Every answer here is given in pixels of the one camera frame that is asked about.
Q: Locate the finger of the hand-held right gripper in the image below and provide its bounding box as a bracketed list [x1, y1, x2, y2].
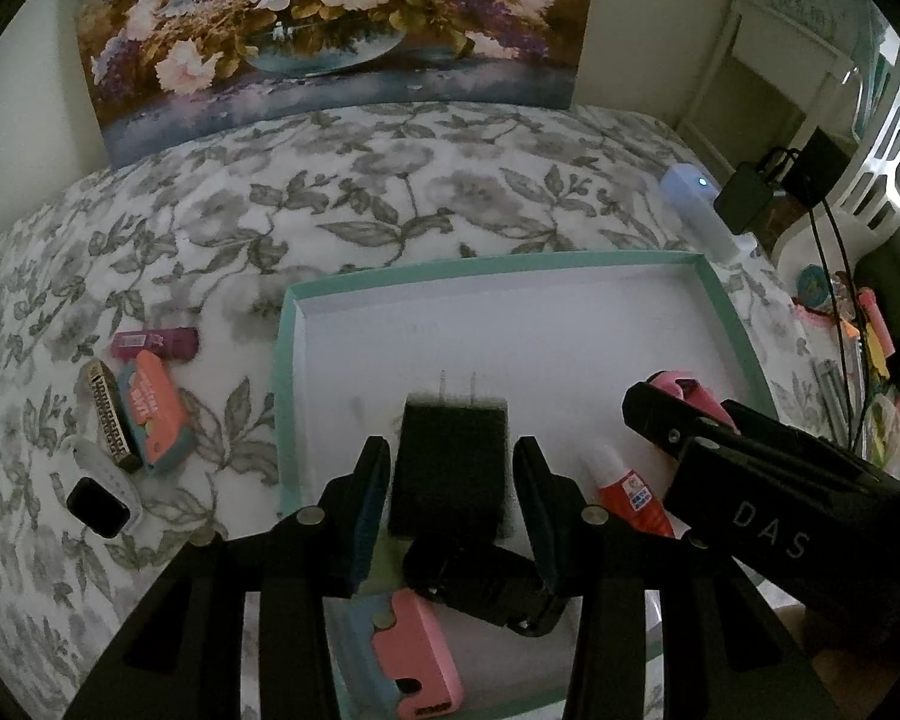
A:
[720, 399, 900, 487]
[621, 381, 740, 464]

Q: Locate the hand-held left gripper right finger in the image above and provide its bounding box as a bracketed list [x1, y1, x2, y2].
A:
[511, 435, 845, 720]

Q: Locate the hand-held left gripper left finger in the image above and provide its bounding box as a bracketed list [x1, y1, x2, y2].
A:
[64, 435, 392, 720]

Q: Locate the pink plastic loop clip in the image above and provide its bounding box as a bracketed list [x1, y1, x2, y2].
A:
[647, 369, 738, 433]

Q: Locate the black plastic clip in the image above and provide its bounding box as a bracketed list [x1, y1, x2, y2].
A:
[403, 536, 572, 641]

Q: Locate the white and orange glue bottle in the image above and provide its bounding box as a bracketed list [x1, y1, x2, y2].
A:
[579, 444, 677, 539]

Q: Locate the black charger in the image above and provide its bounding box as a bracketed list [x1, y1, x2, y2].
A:
[388, 370, 512, 542]

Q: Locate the light blue plastic case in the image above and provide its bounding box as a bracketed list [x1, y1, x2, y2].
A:
[334, 600, 392, 718]

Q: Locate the pink plastic case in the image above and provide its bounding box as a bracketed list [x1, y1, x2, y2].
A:
[369, 589, 467, 720]

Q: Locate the teal box lid tray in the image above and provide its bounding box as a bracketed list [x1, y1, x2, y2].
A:
[272, 250, 779, 720]

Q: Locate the pen holder with pens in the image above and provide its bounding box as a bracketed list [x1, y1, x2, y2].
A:
[791, 265, 900, 482]

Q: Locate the white device with blue light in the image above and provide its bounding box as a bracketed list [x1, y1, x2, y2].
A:
[658, 163, 755, 266]

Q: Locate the black power adapter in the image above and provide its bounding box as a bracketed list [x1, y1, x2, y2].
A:
[714, 150, 785, 236]

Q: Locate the pink and teal box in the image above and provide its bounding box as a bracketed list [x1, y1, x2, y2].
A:
[116, 350, 193, 476]

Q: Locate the smartwatch with white band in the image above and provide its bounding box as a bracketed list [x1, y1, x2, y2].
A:
[66, 439, 148, 539]

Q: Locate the purple tube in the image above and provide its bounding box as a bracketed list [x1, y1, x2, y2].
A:
[111, 326, 200, 362]

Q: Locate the harmonica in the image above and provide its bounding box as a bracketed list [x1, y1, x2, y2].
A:
[79, 360, 146, 474]

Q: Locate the white lattice shelf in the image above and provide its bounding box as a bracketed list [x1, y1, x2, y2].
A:
[772, 30, 900, 272]

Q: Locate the black box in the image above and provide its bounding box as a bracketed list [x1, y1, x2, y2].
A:
[784, 127, 849, 205]

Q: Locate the white folding chair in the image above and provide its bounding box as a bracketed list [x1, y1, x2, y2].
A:
[675, 0, 860, 167]

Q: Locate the floral painting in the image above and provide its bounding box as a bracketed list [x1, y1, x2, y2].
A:
[67, 0, 599, 167]

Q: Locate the black cable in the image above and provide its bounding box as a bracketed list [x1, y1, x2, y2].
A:
[804, 191, 872, 458]

